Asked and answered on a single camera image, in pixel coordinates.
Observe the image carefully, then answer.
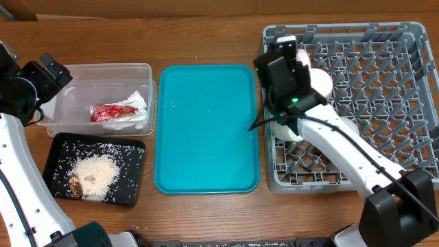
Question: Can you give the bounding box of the large pink plate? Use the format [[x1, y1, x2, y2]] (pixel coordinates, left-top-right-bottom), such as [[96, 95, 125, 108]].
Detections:
[[296, 49, 311, 70]]

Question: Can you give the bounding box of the pale green cup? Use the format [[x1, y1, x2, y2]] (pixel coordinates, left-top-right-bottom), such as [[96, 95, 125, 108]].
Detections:
[[273, 121, 303, 142]]

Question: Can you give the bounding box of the red snack wrapper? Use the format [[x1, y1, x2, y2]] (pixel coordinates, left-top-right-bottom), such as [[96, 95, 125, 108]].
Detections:
[[91, 104, 138, 122]]

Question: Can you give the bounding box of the small grey bowl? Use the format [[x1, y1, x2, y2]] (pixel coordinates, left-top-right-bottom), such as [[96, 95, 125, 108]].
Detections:
[[340, 117, 360, 137]]

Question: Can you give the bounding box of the white napkin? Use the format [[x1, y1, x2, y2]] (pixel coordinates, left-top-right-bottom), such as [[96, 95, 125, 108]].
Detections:
[[103, 91, 149, 130]]

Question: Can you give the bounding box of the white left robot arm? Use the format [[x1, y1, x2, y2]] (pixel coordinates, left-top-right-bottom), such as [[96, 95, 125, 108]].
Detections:
[[1, 44, 112, 246]]

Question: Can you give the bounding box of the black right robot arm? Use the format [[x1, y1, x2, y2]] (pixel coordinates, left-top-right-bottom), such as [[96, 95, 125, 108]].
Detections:
[[253, 36, 438, 246]]

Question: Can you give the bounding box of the grey dishwasher rack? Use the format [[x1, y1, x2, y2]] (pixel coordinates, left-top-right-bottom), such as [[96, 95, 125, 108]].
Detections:
[[262, 22, 438, 194]]

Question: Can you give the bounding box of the clear plastic bin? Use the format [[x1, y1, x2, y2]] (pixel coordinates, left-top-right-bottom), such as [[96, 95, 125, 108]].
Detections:
[[37, 63, 157, 137]]

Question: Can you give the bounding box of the black tray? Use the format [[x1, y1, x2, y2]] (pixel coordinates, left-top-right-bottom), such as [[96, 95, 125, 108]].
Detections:
[[43, 132, 145, 206]]

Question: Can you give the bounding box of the teal plastic tray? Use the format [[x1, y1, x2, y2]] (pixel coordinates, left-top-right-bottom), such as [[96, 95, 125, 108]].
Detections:
[[154, 64, 260, 194]]

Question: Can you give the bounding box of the white rice pile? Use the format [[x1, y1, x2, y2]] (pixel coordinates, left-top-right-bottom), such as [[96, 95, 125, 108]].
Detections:
[[69, 155, 120, 201]]

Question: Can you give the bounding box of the brown food scrap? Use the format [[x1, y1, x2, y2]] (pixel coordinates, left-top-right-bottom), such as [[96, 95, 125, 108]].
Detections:
[[69, 175, 83, 200]]

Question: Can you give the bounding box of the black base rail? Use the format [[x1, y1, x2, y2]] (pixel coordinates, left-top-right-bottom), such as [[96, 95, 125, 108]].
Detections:
[[147, 237, 335, 247]]

